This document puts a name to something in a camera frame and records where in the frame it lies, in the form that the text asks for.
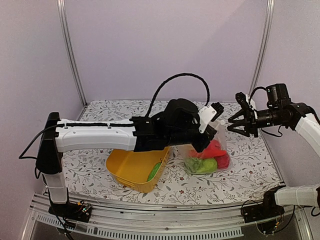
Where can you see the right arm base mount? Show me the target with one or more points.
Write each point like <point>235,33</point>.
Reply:
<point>253,212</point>

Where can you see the orange toy carrot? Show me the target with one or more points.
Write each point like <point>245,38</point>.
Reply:
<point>207,153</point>

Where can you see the green toy broccoli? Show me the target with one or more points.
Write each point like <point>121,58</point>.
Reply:
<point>194,165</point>

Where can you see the clear zip top bag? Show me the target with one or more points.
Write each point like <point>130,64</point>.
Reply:
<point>220,127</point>

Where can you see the green toy cabbage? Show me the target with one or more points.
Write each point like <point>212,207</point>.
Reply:
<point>208,165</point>

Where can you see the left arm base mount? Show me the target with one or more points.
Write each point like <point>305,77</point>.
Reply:
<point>79,211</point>

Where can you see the aluminium frame post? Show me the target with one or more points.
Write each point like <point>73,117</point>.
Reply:
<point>263,44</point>
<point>61,7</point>

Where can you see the green toy cucumber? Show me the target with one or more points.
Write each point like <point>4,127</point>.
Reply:
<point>154,171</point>

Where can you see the red toy tomato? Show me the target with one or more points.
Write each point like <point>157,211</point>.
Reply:
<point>223,162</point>

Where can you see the right aluminium frame post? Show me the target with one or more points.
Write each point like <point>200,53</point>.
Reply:
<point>263,44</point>

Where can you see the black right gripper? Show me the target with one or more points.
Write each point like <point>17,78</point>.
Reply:
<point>251,126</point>

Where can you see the left aluminium frame post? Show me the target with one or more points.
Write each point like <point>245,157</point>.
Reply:
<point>61,7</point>

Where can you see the red toy apple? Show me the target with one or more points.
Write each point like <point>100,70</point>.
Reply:
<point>214,145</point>

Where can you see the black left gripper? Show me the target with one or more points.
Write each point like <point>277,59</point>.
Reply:
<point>200,145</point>

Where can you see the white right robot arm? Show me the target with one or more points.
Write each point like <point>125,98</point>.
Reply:
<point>302,119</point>

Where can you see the yellow plastic basket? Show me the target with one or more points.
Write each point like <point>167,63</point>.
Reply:
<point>131,169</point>

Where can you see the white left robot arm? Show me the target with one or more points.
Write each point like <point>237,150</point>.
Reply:
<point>63,135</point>

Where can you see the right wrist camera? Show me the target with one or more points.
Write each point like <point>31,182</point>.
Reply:
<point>247,105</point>

